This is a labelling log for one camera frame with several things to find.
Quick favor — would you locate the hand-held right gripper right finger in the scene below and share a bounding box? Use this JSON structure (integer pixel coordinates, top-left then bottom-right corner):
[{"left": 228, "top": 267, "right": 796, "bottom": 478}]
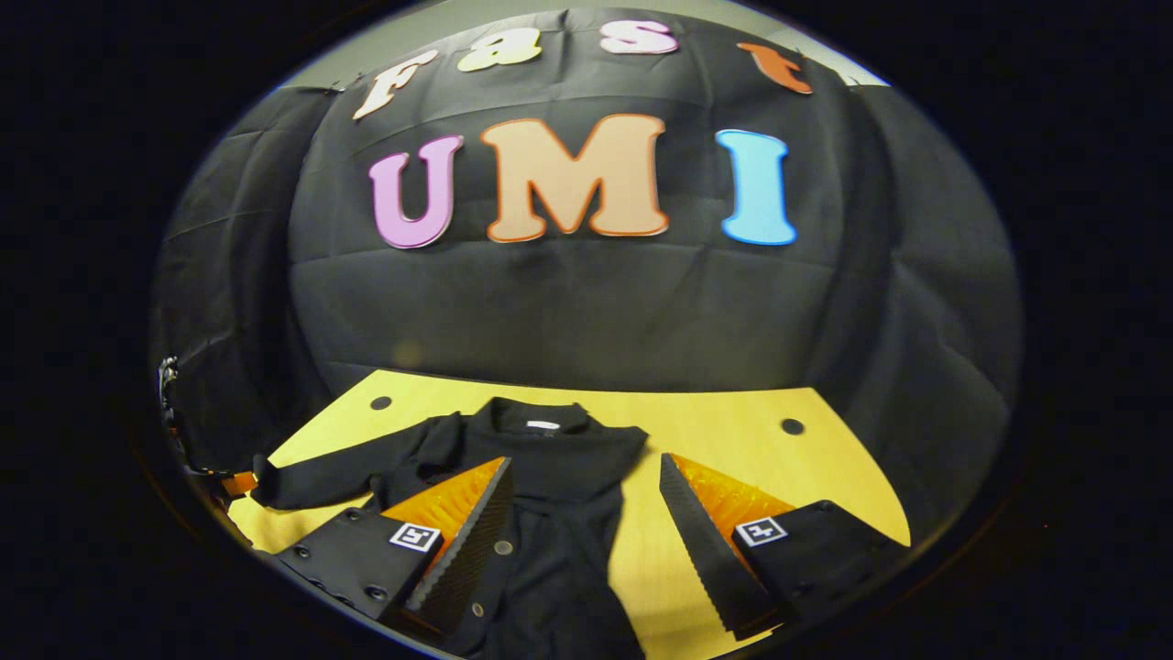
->
[{"left": 659, "top": 452, "right": 910, "bottom": 641}]

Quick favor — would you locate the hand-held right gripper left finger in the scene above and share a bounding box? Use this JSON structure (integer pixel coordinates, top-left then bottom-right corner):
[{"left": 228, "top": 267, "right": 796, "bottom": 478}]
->
[{"left": 273, "top": 456, "right": 515, "bottom": 639}]

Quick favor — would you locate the black backdrop cloth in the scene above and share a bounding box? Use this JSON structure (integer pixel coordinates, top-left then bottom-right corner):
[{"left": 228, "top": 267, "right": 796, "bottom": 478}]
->
[{"left": 151, "top": 7, "right": 1023, "bottom": 542}]

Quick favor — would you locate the black buttoned cardigan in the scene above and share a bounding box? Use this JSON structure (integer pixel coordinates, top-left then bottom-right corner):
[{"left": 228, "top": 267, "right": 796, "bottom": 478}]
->
[{"left": 251, "top": 397, "right": 651, "bottom": 660}]

